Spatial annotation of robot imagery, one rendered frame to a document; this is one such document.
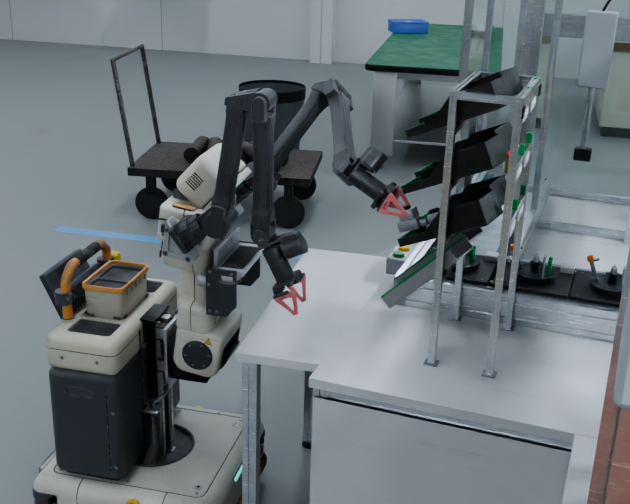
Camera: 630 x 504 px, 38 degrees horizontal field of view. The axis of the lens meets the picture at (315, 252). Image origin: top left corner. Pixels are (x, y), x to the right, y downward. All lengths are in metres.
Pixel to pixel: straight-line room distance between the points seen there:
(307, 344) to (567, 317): 0.82
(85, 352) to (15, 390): 1.45
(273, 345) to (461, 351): 0.57
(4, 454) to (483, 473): 2.09
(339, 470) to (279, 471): 1.01
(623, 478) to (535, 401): 1.26
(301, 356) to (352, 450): 0.31
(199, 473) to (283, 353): 0.68
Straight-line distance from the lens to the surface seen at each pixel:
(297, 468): 3.71
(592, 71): 3.90
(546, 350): 2.85
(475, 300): 2.98
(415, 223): 2.62
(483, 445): 2.52
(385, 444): 2.60
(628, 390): 1.12
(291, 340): 2.78
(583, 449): 2.40
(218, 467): 3.23
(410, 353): 2.74
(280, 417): 4.03
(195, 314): 2.92
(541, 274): 3.03
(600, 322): 2.95
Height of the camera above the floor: 2.12
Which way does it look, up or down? 21 degrees down
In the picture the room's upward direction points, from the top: 2 degrees clockwise
